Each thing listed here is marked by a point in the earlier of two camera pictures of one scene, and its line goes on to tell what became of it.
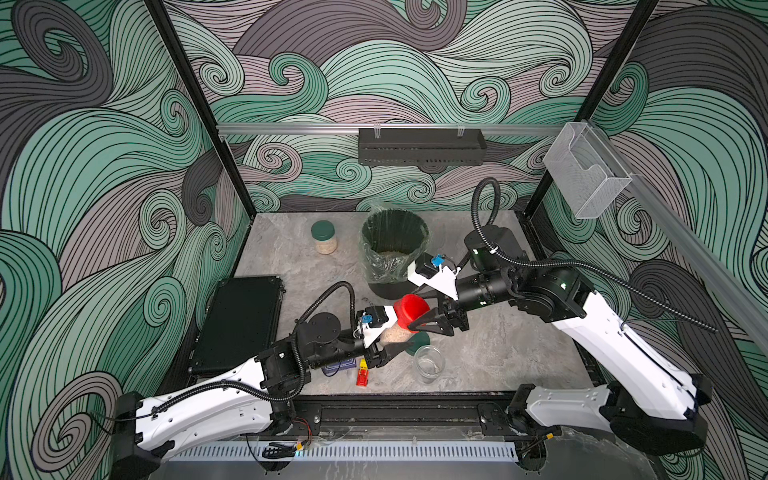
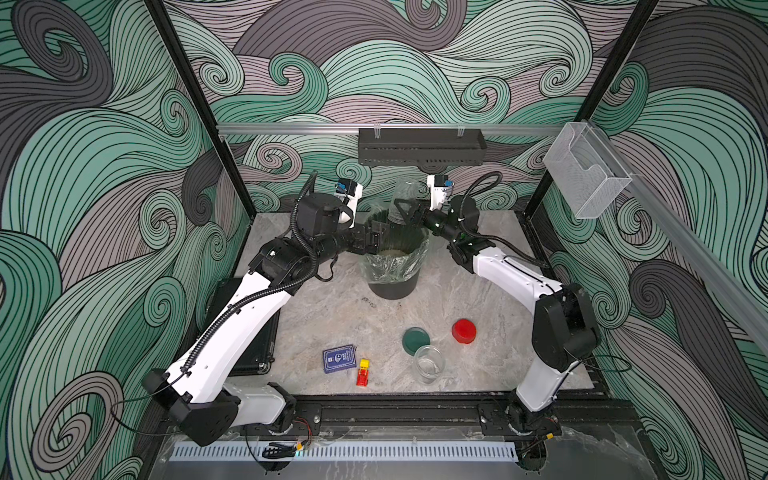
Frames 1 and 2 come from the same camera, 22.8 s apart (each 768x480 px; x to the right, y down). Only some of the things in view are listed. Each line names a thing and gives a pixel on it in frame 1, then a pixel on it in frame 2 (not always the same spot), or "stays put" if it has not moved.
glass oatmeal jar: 429,363 stays put
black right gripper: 441,326 → 418,212
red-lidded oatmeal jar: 408,309 → 404,188
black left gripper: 387,350 → 371,239
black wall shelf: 421,147 stays put
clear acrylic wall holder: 588,173 stays put
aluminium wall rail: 339,128 stays put
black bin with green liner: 390,240 stays put
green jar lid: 418,338 stays put
